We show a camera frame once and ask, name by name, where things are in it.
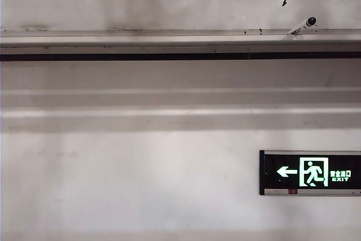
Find aluminium whiteboard pen tray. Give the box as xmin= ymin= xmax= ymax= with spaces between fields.
xmin=0 ymin=28 xmax=361 ymax=62

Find black green exit sign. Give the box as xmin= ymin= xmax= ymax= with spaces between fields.
xmin=259 ymin=150 xmax=361 ymax=196

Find white marker pen black cap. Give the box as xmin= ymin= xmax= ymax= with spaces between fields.
xmin=285 ymin=16 xmax=317 ymax=37

